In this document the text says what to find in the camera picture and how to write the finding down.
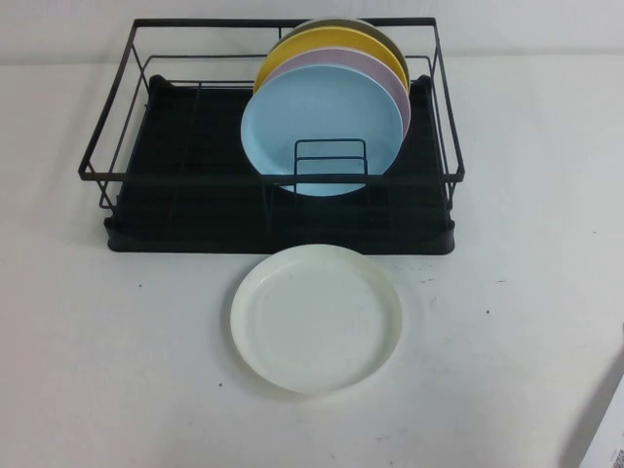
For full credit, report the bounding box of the olive grey round plate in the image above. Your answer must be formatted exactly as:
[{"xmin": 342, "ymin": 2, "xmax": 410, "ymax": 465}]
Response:
[{"xmin": 292, "ymin": 18, "xmax": 409, "ymax": 74}]

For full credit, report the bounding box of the pink round plate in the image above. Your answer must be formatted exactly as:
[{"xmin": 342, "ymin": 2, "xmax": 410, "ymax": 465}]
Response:
[{"xmin": 266, "ymin": 47, "xmax": 413, "ymax": 142}]

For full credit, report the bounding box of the light blue round plate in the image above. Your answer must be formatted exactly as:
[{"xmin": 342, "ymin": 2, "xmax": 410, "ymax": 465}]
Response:
[{"xmin": 240, "ymin": 67, "xmax": 406, "ymax": 199}]

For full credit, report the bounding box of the yellow round plate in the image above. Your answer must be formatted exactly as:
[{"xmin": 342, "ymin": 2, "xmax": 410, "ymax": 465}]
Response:
[{"xmin": 253, "ymin": 26, "xmax": 410, "ymax": 94}]

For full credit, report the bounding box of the black plastic dish rack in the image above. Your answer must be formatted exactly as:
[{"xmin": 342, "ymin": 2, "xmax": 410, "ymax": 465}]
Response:
[{"xmin": 104, "ymin": 73, "xmax": 458, "ymax": 255}]

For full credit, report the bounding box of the white round plate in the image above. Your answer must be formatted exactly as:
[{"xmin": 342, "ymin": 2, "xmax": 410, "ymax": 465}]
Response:
[{"xmin": 229, "ymin": 243, "xmax": 405, "ymax": 395}]

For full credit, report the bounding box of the black wire dish rack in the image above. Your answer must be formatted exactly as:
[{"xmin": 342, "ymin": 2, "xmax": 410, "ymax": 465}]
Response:
[{"xmin": 76, "ymin": 18, "xmax": 467, "ymax": 220}]

